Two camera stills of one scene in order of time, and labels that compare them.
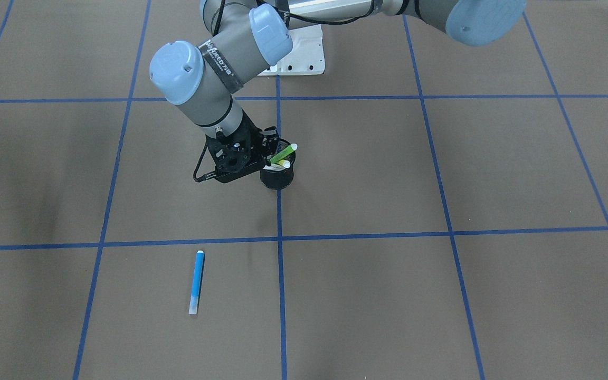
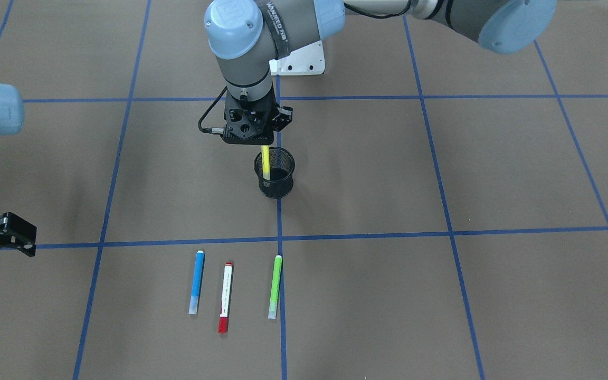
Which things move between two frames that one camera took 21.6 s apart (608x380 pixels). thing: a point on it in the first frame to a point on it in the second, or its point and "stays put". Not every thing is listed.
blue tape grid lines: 281,239 stays put
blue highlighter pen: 193,302 stays put
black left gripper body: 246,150 to 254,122
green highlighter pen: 292,148 to 275,287
